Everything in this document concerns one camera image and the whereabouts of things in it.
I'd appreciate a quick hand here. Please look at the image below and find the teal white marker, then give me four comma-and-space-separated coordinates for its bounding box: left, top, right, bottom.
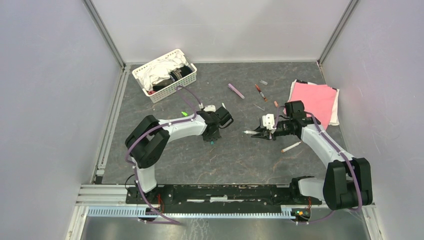
243, 130, 259, 135

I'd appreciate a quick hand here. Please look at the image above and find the purple pen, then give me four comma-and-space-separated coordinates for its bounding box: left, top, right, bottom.
228, 83, 245, 100

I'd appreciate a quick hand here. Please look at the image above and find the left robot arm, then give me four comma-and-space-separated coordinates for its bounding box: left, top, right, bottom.
124, 105, 234, 204

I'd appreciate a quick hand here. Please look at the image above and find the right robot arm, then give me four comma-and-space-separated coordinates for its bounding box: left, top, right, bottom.
252, 100, 373, 211

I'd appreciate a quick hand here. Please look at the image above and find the brown pen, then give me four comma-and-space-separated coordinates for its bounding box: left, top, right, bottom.
255, 84, 268, 102

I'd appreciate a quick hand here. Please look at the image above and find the dark cloth in basket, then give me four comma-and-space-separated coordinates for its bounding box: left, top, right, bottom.
169, 65, 193, 83

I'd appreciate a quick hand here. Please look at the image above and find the white cloth under pink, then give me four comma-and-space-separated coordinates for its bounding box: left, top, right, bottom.
287, 79, 341, 127

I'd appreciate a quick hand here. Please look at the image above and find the white plastic basket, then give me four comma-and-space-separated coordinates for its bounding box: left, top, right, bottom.
132, 49, 197, 103

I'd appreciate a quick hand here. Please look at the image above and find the white cloth in basket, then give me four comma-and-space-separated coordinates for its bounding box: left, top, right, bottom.
136, 53, 188, 91

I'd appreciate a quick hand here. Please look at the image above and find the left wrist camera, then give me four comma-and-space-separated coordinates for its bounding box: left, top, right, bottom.
198, 103, 217, 112

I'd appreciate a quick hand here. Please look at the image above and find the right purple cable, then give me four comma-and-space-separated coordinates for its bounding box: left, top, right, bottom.
273, 105, 364, 224

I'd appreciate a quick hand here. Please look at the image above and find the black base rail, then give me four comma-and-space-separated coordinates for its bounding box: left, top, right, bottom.
125, 184, 322, 214

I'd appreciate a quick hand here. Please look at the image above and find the white cable duct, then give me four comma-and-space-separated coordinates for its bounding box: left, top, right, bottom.
87, 206, 296, 220

